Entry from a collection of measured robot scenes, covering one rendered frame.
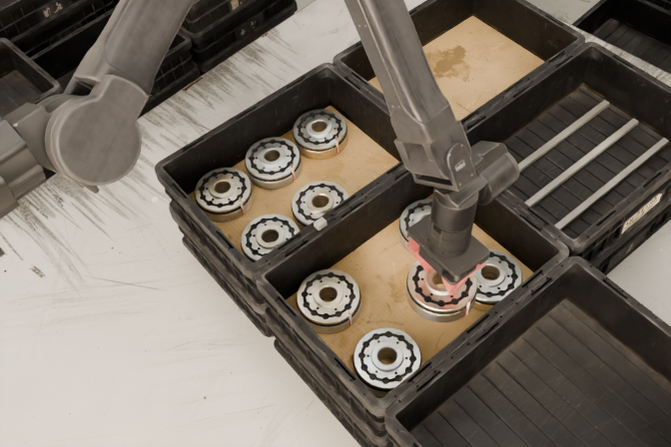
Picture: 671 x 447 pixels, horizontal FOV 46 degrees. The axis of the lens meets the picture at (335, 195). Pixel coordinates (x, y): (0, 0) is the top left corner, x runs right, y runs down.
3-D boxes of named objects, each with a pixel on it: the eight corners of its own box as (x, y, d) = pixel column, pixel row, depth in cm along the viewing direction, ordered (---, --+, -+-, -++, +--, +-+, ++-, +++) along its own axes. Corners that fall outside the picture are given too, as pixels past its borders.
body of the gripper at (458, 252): (438, 215, 114) (443, 181, 109) (489, 259, 109) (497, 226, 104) (404, 237, 112) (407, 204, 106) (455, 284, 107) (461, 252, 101)
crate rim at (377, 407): (378, 421, 110) (377, 414, 108) (252, 283, 125) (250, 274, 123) (572, 259, 124) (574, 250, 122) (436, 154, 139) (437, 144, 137)
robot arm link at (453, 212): (424, 186, 101) (458, 212, 98) (460, 158, 103) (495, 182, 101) (420, 220, 106) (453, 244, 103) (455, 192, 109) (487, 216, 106)
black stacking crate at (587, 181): (562, 290, 131) (574, 251, 123) (436, 188, 147) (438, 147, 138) (707, 167, 146) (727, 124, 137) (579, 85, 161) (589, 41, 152)
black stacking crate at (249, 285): (261, 312, 133) (250, 275, 124) (167, 209, 148) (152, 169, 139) (433, 188, 147) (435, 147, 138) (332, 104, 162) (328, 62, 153)
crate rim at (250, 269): (252, 282, 125) (250, 274, 123) (153, 175, 140) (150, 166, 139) (436, 153, 139) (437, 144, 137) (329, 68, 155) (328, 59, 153)
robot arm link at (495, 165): (397, 146, 102) (444, 153, 95) (457, 103, 107) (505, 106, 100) (427, 223, 107) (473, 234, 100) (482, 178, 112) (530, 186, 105)
